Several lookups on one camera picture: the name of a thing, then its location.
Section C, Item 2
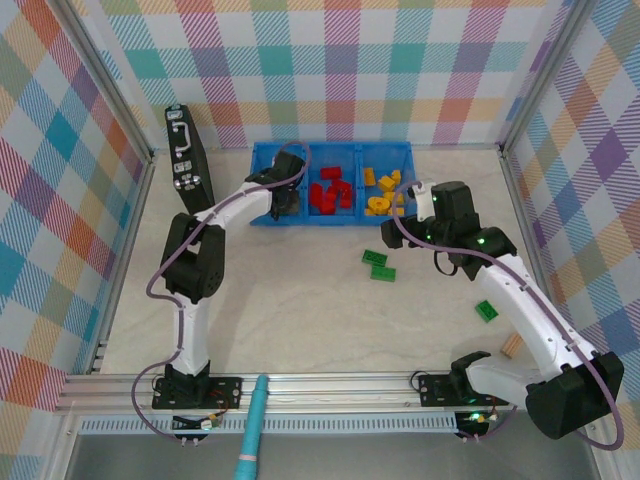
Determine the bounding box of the blue three-compartment plastic bin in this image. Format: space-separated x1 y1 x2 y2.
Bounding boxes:
248 141 419 229

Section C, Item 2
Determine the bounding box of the teal pen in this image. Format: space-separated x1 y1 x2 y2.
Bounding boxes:
233 374 271 480

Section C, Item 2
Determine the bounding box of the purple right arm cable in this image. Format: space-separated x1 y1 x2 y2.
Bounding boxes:
392 179 625 451

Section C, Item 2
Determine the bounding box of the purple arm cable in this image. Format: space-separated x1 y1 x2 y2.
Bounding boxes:
130 140 314 442
392 179 625 451

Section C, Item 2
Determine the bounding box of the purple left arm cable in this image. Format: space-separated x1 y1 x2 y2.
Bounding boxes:
130 140 314 442

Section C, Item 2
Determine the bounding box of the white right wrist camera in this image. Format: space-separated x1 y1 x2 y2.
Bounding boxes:
410 179 437 224

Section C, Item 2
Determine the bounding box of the aluminium side rail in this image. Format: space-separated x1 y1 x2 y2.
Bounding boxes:
88 149 157 376
498 143 574 369

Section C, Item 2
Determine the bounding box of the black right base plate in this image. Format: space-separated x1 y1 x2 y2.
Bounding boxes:
417 372 511 408

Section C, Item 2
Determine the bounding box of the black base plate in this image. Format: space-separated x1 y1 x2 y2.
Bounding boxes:
417 372 511 408
152 375 244 412

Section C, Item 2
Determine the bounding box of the aluminium frame post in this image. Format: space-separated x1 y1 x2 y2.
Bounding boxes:
59 0 156 161
498 0 591 151

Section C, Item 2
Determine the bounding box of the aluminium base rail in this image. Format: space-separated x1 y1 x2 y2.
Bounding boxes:
53 370 607 417

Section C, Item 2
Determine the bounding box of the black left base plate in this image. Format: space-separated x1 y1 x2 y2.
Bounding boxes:
152 375 244 412

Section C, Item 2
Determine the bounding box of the small black wired connector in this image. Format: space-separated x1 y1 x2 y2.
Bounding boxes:
453 410 499 444
171 410 224 446

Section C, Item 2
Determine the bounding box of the slotted grey cable duct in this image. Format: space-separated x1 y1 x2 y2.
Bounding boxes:
78 417 460 435

